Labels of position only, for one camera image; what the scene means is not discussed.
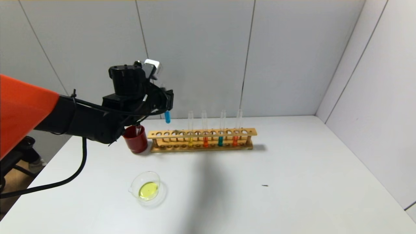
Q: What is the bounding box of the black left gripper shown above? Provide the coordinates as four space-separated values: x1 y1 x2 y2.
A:
150 89 174 111

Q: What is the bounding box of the test tube with blue liquid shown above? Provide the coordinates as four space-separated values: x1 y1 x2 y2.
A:
218 110 227 147
162 84 171 124

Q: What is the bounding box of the wooden test tube rack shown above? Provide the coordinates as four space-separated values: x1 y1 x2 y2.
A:
148 128 257 153

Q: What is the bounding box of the test tube with orange liquid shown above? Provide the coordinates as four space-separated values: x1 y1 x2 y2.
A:
232 109 243 147
201 110 209 148

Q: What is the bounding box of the dark red cup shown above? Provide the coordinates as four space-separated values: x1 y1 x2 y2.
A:
123 125 149 154

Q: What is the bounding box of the clear glass spouted dish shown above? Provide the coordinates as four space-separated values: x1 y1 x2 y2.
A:
128 171 167 208

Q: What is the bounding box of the grey shoe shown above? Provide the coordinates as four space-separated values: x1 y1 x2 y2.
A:
29 158 47 174

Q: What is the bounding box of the black office chair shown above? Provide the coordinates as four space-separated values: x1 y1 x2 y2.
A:
0 136 37 194

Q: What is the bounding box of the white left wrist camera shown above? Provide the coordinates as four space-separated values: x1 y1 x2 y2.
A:
142 59 162 80

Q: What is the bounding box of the thick black cable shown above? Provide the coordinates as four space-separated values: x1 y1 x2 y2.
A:
0 136 88 199

